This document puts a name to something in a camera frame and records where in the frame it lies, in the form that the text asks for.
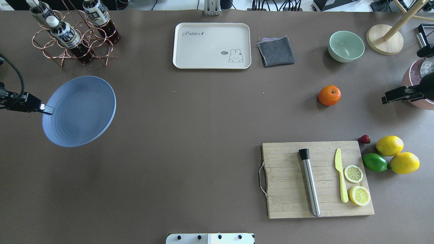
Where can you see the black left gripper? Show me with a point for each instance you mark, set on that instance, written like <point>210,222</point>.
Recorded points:
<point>24,102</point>

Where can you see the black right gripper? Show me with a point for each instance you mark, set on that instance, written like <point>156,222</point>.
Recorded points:
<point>400,94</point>

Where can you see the blue plate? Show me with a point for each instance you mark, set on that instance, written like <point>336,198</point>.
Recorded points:
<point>83,108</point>

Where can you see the orange fruit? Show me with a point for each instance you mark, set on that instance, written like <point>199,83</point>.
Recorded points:
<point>329,95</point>

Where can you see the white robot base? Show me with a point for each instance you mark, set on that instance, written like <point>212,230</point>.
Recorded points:
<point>210,238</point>

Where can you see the pink bowl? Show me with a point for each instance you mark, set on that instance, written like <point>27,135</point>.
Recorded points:
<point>413,76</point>

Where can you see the yellow lemon near strawberry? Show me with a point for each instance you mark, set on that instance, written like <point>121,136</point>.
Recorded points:
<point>390,146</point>

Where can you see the wooden stand base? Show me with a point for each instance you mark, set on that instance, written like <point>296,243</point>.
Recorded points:
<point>387,40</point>

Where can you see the red strawberry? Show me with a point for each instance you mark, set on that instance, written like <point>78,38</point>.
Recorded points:
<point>365,139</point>

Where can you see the yellow lemon at edge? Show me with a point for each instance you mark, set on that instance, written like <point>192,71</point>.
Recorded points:
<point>404,163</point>

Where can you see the green lime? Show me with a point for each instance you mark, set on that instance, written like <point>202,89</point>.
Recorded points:
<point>375,162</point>

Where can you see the green bowl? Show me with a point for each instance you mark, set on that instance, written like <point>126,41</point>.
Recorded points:
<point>345,46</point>

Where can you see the tea bottle front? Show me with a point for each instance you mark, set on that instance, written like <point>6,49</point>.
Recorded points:
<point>68,37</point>

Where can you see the tea bottle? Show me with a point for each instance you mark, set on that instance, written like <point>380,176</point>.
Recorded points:
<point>68,37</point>
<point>40,11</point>
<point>100,18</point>

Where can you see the lemon half upper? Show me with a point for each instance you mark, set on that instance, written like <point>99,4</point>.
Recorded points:
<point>353,174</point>

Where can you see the lemon half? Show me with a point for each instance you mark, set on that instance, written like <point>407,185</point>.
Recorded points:
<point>359,195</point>
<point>353,174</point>

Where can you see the tea bottle left back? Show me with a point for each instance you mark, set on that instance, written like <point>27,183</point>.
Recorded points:
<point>40,11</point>

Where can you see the tea bottle right back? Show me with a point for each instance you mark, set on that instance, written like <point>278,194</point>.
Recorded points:
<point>100,18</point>

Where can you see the lemon half lower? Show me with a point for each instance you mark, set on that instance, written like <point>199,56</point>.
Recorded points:
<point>359,195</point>

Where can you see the steel muddler black tip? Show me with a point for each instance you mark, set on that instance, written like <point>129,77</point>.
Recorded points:
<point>309,177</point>

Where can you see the yellow plastic knife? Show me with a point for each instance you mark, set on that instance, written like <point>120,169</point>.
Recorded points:
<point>339,168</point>

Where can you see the wooden cutting board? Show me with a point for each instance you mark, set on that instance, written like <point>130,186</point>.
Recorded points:
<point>286,186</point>

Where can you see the grey folded cloth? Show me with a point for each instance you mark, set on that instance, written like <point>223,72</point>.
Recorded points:
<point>276,51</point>

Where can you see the cream rabbit tray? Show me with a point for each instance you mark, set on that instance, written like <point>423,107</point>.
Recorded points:
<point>212,46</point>

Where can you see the copper wire bottle rack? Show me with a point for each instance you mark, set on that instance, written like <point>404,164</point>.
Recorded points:
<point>81,35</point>

